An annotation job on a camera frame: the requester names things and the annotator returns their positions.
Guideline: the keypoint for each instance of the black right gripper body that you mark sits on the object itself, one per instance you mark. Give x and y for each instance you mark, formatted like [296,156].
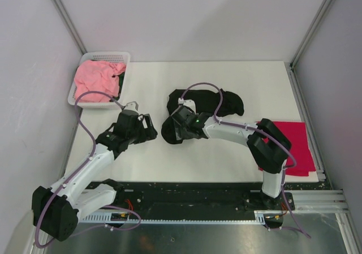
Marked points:
[182,131]

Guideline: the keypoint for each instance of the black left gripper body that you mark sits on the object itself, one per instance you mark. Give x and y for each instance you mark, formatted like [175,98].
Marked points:
[137,136]

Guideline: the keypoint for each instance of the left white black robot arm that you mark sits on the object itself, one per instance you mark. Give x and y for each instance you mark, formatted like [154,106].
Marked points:
[58,209]

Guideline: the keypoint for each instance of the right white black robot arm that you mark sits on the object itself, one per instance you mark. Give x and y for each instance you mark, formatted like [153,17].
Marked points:
[268,146]

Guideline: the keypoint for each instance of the dark green garment in basket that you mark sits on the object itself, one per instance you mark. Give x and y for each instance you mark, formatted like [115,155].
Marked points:
[120,84]

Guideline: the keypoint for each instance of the crumpled pink t-shirt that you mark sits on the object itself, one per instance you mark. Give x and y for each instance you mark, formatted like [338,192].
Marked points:
[98,76]

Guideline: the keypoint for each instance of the folded magenta t-shirt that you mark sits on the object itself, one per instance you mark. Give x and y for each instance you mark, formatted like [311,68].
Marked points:
[296,132]

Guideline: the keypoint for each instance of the aluminium extrusion rails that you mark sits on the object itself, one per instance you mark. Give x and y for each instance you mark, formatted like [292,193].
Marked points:
[323,201]

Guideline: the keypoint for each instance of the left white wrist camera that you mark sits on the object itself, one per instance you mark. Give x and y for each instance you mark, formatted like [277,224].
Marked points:
[131,107]

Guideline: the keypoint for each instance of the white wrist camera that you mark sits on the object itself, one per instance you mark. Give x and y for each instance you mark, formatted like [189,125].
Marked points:
[131,107]
[187,103]

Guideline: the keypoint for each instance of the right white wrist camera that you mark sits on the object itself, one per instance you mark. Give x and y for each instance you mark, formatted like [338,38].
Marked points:
[187,103]

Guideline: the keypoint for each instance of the white slotted cable duct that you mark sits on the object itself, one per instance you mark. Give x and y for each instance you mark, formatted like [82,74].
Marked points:
[103,217]

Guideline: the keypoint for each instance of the left aluminium frame post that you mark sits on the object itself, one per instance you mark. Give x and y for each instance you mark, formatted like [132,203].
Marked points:
[68,23]

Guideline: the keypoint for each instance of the aluminium frame post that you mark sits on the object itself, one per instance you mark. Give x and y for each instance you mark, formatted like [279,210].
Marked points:
[312,30]
[68,23]

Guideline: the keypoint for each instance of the right aluminium frame post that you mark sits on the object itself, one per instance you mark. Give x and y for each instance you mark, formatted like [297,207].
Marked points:
[312,30]

